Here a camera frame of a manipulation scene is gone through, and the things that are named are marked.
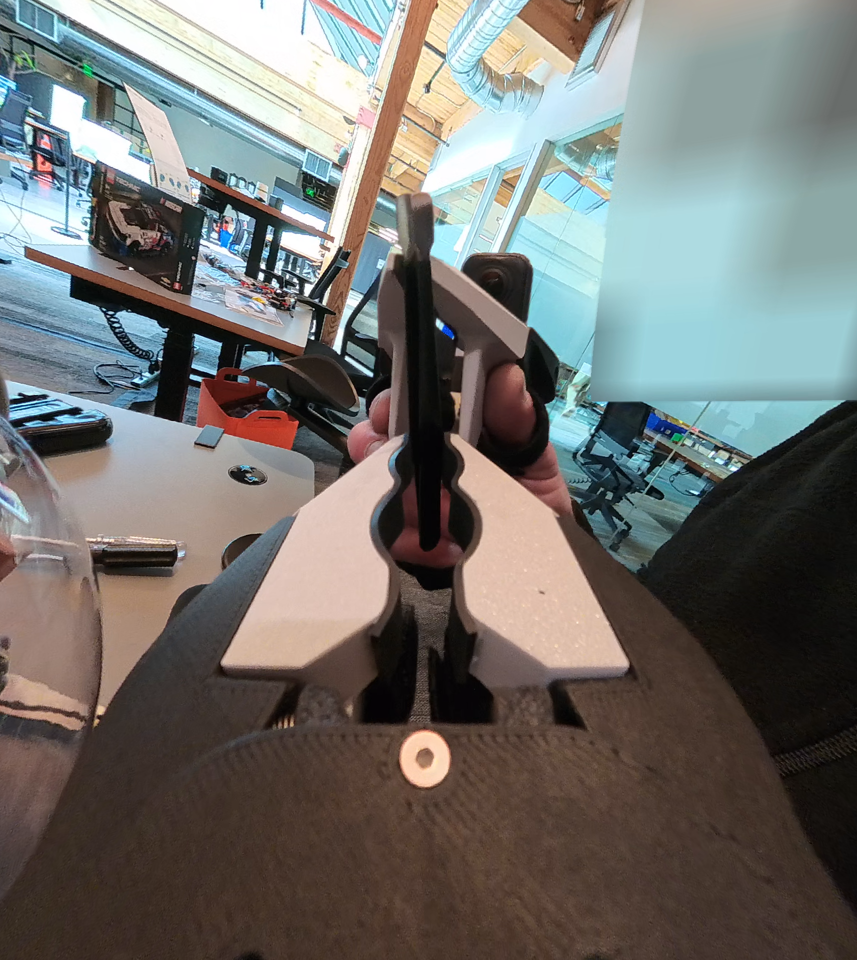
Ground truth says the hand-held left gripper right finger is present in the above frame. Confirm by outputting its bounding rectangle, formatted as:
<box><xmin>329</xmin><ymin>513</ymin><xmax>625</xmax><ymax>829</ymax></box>
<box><xmin>441</xmin><ymin>440</ymin><xmax>632</xmax><ymax>699</ymax></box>

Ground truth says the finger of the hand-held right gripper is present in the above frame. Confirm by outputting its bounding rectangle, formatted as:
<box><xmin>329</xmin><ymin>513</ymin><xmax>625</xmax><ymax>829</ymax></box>
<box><xmin>373</xmin><ymin>192</ymin><xmax>452</xmax><ymax>459</ymax></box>
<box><xmin>456</xmin><ymin>320</ymin><xmax>527</xmax><ymax>451</ymax></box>

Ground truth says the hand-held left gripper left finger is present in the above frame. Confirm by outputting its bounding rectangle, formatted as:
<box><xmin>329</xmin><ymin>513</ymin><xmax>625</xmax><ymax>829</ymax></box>
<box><xmin>222</xmin><ymin>440</ymin><xmax>418</xmax><ymax>699</ymax></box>

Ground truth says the small black screwdriver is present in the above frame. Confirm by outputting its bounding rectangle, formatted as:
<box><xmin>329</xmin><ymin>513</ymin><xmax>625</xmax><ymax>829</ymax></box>
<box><xmin>87</xmin><ymin>537</ymin><xmax>187</xmax><ymax>568</ymax></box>

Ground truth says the clear maze ball toy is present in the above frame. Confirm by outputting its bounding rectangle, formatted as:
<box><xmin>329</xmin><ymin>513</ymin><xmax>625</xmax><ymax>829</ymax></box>
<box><xmin>0</xmin><ymin>315</ymin><xmax>104</xmax><ymax>960</ymax></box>

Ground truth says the person's right hand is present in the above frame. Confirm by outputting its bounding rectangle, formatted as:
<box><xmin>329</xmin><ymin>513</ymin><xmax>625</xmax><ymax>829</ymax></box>
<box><xmin>346</xmin><ymin>368</ymin><xmax>572</xmax><ymax>519</ymax></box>

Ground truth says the wooden support column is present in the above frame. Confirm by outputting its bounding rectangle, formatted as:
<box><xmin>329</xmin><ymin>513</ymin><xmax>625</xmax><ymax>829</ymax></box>
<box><xmin>316</xmin><ymin>0</ymin><xmax>437</xmax><ymax>346</ymax></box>

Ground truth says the black mesh office chair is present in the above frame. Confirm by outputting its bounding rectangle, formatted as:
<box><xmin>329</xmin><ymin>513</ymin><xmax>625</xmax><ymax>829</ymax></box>
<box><xmin>241</xmin><ymin>248</ymin><xmax>392</xmax><ymax>436</ymax></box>

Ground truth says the orange bin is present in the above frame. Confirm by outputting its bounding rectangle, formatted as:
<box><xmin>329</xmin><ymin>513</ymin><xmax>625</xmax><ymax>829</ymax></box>
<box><xmin>196</xmin><ymin>371</ymin><xmax>299</xmax><ymax>448</ymax></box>

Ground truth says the small wooden office table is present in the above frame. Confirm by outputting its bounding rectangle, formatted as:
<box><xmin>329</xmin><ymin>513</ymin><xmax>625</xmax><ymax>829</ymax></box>
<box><xmin>24</xmin><ymin>240</ymin><xmax>317</xmax><ymax>421</ymax></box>

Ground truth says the black printed box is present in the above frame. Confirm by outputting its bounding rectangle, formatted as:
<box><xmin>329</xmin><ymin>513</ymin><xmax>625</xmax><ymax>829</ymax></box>
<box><xmin>88</xmin><ymin>162</ymin><xmax>205</xmax><ymax>294</ymax></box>

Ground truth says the silver ventilation duct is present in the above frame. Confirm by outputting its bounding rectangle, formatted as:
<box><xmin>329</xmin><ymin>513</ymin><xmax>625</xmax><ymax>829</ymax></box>
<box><xmin>444</xmin><ymin>0</ymin><xmax>532</xmax><ymax>114</ymax></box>

